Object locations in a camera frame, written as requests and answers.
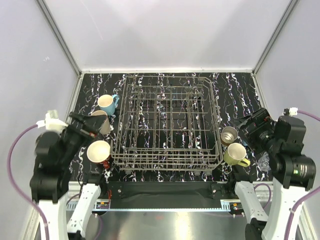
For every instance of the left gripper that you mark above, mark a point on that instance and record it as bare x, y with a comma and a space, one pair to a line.
91, 126

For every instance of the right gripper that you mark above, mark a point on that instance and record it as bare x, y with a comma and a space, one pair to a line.
262, 122

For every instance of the beige paper cup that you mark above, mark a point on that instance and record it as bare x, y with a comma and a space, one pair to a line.
103, 121

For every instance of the light blue mug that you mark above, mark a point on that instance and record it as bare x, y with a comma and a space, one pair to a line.
108, 103

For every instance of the yellow-green mug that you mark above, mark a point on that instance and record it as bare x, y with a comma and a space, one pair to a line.
235, 154

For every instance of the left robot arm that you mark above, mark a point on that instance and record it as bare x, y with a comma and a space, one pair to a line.
54, 151

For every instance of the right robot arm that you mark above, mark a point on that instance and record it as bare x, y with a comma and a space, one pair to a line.
293, 174

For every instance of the steel brown tumbler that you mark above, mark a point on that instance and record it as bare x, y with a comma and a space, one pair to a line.
228, 135

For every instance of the red mug cream interior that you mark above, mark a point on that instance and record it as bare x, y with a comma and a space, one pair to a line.
99, 152

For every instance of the clear glass cup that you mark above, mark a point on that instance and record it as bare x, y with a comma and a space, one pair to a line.
263, 162

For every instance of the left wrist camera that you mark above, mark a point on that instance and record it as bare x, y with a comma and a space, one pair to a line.
52, 122

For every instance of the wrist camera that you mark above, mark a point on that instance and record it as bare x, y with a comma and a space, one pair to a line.
292, 111
52, 122

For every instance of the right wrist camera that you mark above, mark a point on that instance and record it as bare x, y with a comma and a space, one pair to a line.
292, 111

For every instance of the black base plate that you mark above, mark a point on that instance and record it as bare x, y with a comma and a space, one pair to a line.
210, 189

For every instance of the grey wire dish rack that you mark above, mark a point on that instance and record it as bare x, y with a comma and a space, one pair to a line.
168, 123

